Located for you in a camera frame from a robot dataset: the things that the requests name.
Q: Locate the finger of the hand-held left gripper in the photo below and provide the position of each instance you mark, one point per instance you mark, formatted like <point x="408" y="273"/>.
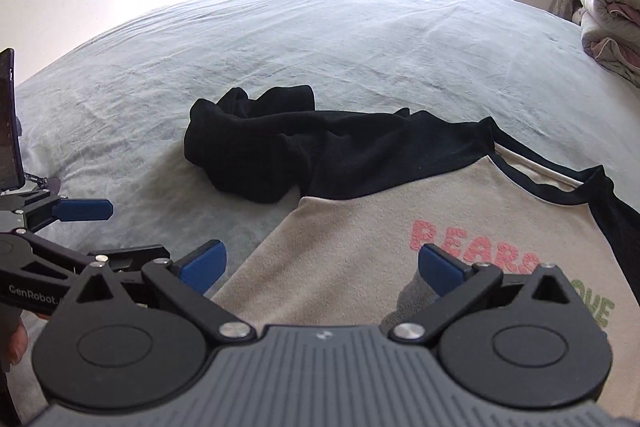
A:
<point x="132" y="258"/>
<point x="82" y="210"/>

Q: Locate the black and beige raglan sweatshirt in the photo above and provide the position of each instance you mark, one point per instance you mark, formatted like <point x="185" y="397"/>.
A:
<point x="350" y="217"/>

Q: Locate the person's left hand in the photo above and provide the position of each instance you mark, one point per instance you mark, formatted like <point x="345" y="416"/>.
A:
<point x="17" y="344"/>

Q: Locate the folded grey pink quilt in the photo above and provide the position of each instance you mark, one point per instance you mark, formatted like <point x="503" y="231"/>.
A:
<point x="612" y="22"/>

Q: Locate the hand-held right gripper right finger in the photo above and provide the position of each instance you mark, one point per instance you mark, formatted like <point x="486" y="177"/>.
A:
<point x="440" y="269"/>

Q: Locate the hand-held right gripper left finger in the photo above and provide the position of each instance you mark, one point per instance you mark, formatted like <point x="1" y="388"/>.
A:
<point x="202" y="269"/>

